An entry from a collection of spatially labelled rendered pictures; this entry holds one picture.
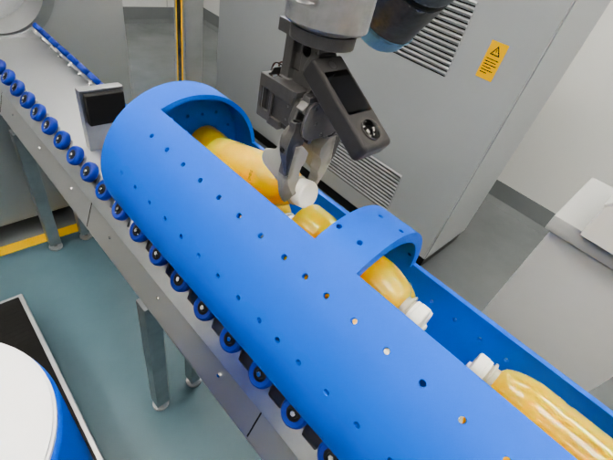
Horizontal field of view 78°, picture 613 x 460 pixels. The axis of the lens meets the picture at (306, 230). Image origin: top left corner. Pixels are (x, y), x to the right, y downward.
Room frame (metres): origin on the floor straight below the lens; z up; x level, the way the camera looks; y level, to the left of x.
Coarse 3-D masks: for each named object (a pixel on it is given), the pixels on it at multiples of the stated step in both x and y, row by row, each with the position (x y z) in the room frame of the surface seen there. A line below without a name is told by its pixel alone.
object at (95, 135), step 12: (108, 84) 0.82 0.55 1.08; (120, 84) 0.84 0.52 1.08; (84, 96) 0.75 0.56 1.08; (96, 96) 0.77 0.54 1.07; (108, 96) 0.79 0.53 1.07; (120, 96) 0.82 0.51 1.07; (84, 108) 0.76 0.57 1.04; (96, 108) 0.77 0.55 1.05; (108, 108) 0.79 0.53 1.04; (120, 108) 0.81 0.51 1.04; (84, 120) 0.76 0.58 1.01; (96, 120) 0.76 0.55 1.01; (108, 120) 0.78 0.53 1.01; (84, 132) 0.77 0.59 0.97; (96, 132) 0.77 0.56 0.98; (96, 144) 0.77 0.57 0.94
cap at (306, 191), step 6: (300, 180) 0.43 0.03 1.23; (306, 180) 0.43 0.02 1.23; (300, 186) 0.41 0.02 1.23; (306, 186) 0.42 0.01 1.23; (312, 186) 0.43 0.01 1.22; (300, 192) 0.41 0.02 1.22; (306, 192) 0.42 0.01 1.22; (312, 192) 0.43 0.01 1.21; (294, 198) 0.41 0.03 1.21; (300, 198) 0.41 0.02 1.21; (306, 198) 0.42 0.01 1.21; (312, 198) 0.42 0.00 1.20; (300, 204) 0.40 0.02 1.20; (306, 204) 0.41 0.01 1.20
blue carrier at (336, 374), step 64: (128, 128) 0.50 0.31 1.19; (192, 128) 0.63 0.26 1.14; (128, 192) 0.44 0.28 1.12; (192, 192) 0.39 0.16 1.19; (256, 192) 0.38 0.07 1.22; (320, 192) 0.57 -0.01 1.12; (192, 256) 0.34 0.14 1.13; (256, 256) 0.31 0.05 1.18; (320, 256) 0.31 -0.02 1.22; (256, 320) 0.26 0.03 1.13; (320, 320) 0.25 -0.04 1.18; (384, 320) 0.24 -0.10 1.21; (448, 320) 0.39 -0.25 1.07; (320, 384) 0.20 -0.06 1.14; (384, 384) 0.19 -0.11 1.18; (448, 384) 0.19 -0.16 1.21; (576, 384) 0.30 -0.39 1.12; (384, 448) 0.15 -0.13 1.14; (448, 448) 0.15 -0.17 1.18; (512, 448) 0.15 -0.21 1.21
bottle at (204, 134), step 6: (204, 126) 0.64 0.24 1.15; (210, 126) 0.65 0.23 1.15; (198, 132) 0.62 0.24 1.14; (204, 132) 0.62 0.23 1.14; (210, 132) 0.62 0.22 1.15; (216, 132) 0.63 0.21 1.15; (222, 132) 0.64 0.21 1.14; (198, 138) 0.61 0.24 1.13; (204, 138) 0.61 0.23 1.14; (210, 138) 0.61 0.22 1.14; (204, 144) 0.60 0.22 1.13
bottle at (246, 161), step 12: (216, 144) 0.51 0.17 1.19; (228, 144) 0.51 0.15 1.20; (240, 144) 0.51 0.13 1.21; (216, 156) 0.49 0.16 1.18; (228, 156) 0.48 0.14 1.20; (240, 156) 0.47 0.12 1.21; (252, 156) 0.47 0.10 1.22; (240, 168) 0.46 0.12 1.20; (252, 168) 0.45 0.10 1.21; (264, 168) 0.44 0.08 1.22; (252, 180) 0.44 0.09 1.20; (264, 180) 0.43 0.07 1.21; (276, 180) 0.43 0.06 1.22; (264, 192) 0.42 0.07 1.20; (276, 192) 0.42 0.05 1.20; (276, 204) 0.43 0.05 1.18
